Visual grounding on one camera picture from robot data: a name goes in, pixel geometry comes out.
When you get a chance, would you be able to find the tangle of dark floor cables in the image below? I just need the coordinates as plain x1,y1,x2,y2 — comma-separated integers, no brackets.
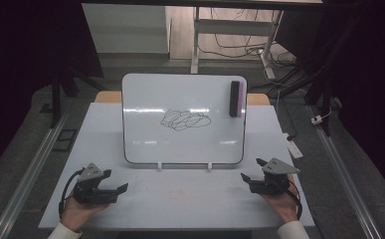
198,8,300,98

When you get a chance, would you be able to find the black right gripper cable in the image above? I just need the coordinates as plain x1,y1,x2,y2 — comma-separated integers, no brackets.
287,188,303,221

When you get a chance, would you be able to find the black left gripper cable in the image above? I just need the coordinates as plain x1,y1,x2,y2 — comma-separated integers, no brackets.
58,167,86,220

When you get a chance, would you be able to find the black metal stand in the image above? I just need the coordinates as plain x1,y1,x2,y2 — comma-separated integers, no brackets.
269,19,360,137
40,63,107,129

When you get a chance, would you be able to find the white cabinet panel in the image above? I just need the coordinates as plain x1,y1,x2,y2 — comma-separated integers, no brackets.
82,3,172,55

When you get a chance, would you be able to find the white whiteboard with black frame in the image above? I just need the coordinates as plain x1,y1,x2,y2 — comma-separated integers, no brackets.
121,73,249,165

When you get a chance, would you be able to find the white metal desk frame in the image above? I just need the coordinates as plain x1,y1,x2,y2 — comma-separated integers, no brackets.
190,6,285,81

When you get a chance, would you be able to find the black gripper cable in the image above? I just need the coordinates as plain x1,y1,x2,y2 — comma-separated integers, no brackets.
58,167,86,220
287,188,303,221

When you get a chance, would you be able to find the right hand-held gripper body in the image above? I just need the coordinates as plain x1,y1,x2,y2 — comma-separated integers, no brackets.
249,157,301,195

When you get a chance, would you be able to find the black floor plate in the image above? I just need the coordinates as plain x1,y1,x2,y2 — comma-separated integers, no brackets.
53,128,79,152

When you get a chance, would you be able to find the tan wooden table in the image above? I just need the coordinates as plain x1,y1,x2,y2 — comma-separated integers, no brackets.
95,91,272,107

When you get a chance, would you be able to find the white power strip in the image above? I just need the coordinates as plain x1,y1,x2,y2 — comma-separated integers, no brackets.
282,132,304,159

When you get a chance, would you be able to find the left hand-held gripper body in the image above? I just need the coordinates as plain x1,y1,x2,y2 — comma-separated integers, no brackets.
73,162,118,205

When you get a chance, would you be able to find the person's right hand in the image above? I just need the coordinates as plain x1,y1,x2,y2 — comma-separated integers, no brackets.
260,173,300,224

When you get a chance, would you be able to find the person's left hand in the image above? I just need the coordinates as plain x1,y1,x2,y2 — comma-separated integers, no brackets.
60,194,110,233

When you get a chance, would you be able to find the aluminium floor rail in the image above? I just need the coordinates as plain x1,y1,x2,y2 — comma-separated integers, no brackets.
0,109,70,239
307,105,383,239

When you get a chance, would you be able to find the black and purple whiteboard eraser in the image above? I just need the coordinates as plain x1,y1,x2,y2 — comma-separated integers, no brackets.
229,80,245,119

